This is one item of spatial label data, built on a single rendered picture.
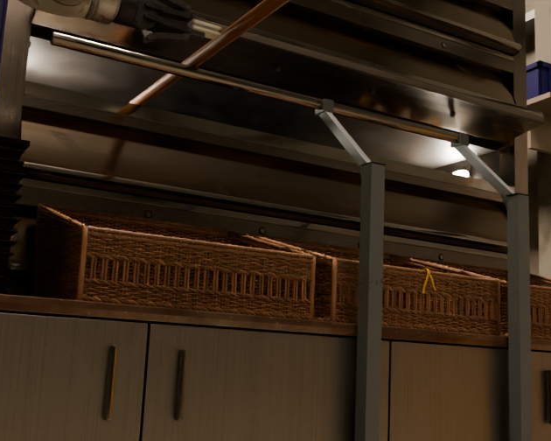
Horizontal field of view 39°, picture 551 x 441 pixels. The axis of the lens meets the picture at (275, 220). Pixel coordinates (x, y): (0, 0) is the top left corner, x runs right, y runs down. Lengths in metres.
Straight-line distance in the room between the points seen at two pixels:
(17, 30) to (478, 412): 1.54
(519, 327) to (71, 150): 1.25
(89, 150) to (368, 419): 1.02
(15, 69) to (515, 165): 1.83
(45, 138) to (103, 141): 0.16
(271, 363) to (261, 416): 0.11
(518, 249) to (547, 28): 3.40
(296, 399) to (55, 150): 0.92
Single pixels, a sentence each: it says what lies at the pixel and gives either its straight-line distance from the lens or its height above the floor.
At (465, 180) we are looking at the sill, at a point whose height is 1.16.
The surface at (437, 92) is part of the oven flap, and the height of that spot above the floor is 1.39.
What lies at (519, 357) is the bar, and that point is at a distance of 2.07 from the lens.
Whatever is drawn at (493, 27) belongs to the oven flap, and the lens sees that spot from 3.15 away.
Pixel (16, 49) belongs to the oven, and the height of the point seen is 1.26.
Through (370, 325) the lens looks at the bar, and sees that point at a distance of 1.75.
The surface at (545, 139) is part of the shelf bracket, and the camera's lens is 4.79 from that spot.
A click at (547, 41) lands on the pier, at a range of 5.34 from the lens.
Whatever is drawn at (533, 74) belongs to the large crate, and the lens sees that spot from 4.71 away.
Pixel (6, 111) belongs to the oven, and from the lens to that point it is 2.11.
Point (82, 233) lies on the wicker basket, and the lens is 1.58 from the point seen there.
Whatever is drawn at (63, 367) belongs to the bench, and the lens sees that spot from 1.50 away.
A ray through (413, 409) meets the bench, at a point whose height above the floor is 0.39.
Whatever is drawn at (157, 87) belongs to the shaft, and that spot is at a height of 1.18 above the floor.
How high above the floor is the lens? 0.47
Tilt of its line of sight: 11 degrees up
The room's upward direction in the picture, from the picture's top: 3 degrees clockwise
